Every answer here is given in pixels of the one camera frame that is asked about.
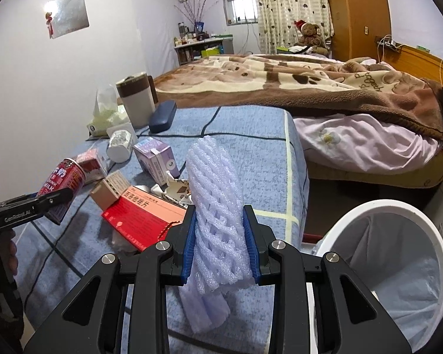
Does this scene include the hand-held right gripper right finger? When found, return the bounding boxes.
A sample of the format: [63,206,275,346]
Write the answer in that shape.
[244,204,414,354]

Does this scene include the small brown cardboard box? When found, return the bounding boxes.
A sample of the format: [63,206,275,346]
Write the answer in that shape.
[89,171,130,212]

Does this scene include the white trash bin with liner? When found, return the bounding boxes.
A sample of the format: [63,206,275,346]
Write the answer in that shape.
[310,198,443,354]

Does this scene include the dark blue glasses case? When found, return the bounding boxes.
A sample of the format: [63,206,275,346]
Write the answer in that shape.
[148,100,178,134]

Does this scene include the person's left forearm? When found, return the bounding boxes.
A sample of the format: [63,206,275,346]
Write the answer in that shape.
[0,288,26,354]

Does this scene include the pale green tissue pack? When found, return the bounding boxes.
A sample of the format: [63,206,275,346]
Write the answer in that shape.
[88,85,131,137]

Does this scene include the purple drink carton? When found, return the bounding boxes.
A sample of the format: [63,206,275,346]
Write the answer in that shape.
[133,136,181,187]

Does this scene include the wooden headboard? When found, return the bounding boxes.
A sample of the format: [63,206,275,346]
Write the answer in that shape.
[377,42,443,82]

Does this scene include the silver wall poster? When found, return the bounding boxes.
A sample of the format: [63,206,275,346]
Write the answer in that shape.
[44,0,90,39]

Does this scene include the red drink can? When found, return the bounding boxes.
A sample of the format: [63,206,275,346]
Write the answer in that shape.
[35,158,87,225]

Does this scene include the brown teddy bear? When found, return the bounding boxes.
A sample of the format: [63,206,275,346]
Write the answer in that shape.
[293,19,329,50]

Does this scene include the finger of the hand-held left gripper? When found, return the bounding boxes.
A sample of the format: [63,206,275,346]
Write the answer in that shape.
[0,187,73,229]

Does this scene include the pink white drink carton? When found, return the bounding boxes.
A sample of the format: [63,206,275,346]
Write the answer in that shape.
[75,148,108,186]

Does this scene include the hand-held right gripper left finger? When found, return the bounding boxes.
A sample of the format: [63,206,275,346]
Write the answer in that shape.
[22,204,198,354]

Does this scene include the flower branches in blue vase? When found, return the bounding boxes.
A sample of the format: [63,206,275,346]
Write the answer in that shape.
[173,0,220,34]

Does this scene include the cluster of bottles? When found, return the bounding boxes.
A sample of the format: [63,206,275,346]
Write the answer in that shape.
[175,22,211,43]

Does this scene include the white foam fruit net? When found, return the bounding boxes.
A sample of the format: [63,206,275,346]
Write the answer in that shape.
[177,136,256,330]

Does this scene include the wooden wardrobe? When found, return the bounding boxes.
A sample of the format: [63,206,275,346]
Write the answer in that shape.
[322,0,394,61]

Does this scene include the person's left hand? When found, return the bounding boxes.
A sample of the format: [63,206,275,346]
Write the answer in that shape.
[2,241,20,292]

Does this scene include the pink bed sheet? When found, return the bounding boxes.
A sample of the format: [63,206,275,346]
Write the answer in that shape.
[293,114,443,172]

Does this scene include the power strip with plugs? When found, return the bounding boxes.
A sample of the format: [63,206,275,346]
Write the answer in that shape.
[374,35,405,50]

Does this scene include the white brown thermos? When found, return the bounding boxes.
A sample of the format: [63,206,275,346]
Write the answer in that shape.
[115,74,156,128]

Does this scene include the barred window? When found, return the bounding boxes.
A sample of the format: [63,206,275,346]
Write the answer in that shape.
[221,0,258,26]

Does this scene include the flat red box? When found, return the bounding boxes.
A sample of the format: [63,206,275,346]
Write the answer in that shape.
[101,188,187,253]

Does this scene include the brown printed blanket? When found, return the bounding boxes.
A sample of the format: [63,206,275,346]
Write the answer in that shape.
[148,53,443,142]

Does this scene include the white desk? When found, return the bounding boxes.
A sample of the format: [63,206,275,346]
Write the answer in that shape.
[173,37,235,67]

